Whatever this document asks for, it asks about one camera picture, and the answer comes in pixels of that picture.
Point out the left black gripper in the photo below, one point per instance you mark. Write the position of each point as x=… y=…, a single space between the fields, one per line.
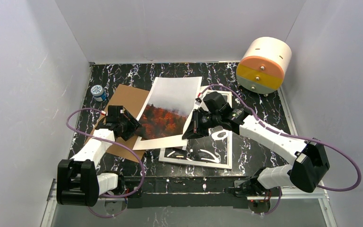
x=128 y=126

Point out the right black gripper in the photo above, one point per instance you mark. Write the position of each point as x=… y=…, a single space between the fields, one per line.
x=197 y=122

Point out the brown frame backing board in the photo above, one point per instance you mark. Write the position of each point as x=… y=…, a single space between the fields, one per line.
x=128 y=100

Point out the clear acrylic frame sheet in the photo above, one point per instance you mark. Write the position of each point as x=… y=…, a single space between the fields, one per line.
x=209 y=150

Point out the white picture frame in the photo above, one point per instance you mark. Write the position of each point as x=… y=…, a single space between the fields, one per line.
x=225 y=150

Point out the autumn forest photo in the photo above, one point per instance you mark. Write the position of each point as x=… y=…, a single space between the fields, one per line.
x=166 y=113

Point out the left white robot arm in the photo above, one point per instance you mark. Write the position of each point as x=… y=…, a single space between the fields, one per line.
x=77 y=180

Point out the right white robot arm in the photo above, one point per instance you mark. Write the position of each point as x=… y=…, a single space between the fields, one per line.
x=307 y=161

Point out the small blue lidded jar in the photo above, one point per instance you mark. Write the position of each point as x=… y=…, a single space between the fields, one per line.
x=98 y=93

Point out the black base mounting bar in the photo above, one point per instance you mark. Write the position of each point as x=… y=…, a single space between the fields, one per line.
x=198 y=192

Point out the white cylindrical drawer unit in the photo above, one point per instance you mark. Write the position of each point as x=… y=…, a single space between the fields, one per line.
x=263 y=67

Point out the aluminium rail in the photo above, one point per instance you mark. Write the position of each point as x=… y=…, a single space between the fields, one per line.
x=293 y=208

